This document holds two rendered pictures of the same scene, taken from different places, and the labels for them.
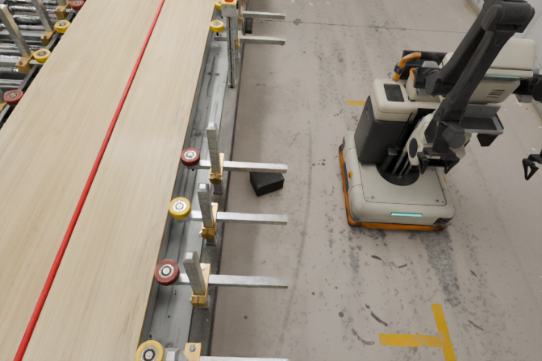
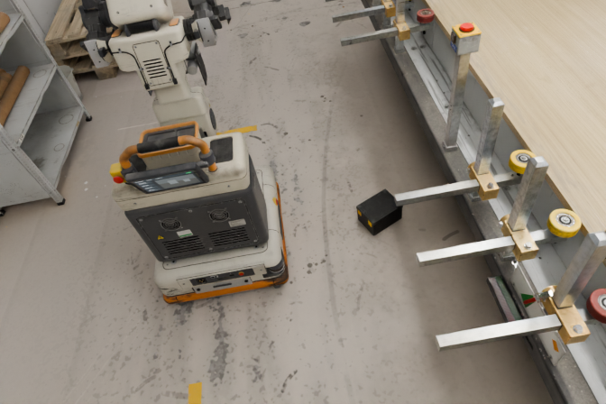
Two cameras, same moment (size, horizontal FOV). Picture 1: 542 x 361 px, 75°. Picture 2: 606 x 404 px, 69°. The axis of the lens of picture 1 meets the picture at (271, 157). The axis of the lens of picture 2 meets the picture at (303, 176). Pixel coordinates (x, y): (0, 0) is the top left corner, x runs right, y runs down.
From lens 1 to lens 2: 2.88 m
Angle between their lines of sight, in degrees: 81
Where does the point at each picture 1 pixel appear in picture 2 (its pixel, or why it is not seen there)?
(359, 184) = (266, 185)
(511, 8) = not seen: outside the picture
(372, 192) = not seen: hidden behind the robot
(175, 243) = (417, 35)
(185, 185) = (435, 65)
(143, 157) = (463, 4)
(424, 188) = not seen: hidden behind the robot
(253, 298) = (359, 126)
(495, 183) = (76, 292)
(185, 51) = (525, 97)
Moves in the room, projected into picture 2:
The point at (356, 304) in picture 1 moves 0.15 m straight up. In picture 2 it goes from (272, 141) to (268, 124)
